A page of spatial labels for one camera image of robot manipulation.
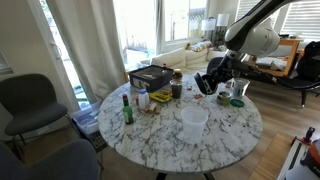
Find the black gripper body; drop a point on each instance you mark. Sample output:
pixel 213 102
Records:
pixel 224 70

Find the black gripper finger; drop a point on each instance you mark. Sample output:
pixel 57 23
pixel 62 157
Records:
pixel 208 86

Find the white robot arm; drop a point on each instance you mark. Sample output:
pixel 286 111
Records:
pixel 253 33

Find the translucent plastic cup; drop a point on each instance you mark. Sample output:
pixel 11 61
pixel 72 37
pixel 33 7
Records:
pixel 194 125

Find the small red block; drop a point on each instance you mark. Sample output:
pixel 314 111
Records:
pixel 198 96
pixel 189 88

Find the green open jar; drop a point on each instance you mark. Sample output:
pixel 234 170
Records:
pixel 224 99

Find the dark glass tumbler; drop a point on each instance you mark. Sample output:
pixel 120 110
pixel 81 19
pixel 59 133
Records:
pixel 176 90

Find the green jar lid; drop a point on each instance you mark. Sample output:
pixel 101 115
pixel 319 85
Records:
pixel 237 103

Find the brown jar yellow lid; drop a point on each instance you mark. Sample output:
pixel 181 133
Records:
pixel 177 75

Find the colourful patterned pillow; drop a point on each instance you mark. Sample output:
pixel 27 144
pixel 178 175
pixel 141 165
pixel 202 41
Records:
pixel 200 45

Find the beige sofa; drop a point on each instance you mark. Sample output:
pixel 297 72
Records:
pixel 176 58

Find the white table lamp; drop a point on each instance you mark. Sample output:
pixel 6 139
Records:
pixel 222 20
pixel 208 25

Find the small red-capped sauce bottle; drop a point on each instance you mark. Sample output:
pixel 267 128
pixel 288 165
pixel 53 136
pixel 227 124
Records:
pixel 164 68

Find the yellow flat object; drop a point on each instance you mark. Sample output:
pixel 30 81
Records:
pixel 160 97

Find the navy blue box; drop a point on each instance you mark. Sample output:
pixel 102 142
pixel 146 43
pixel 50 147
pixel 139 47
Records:
pixel 150 80

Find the wooden blocks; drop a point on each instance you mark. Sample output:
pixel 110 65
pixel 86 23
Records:
pixel 151 108

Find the white bottle blue cap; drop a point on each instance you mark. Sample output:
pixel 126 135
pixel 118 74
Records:
pixel 143 100

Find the small red object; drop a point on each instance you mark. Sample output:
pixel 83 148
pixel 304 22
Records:
pixel 136 100

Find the black lounge chair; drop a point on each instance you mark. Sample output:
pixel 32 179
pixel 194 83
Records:
pixel 308 66

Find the green glass bottle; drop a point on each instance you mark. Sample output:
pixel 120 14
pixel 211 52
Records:
pixel 127 113

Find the wide white window blinds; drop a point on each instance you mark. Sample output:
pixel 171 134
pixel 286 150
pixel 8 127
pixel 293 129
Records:
pixel 300 20

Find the black table base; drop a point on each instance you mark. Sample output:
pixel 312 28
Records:
pixel 181 176

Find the red black power tool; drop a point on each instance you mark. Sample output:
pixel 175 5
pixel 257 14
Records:
pixel 308 134

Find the black crate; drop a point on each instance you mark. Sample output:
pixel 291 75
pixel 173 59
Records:
pixel 99 141

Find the beige curtain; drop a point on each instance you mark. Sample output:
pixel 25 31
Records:
pixel 90 46

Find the clear plastic storage bin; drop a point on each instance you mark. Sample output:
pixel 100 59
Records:
pixel 86 120

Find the dark grey shell chair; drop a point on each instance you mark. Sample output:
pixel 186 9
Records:
pixel 30 103

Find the grey green guide rail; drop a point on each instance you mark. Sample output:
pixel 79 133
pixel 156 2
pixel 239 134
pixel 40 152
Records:
pixel 291 160

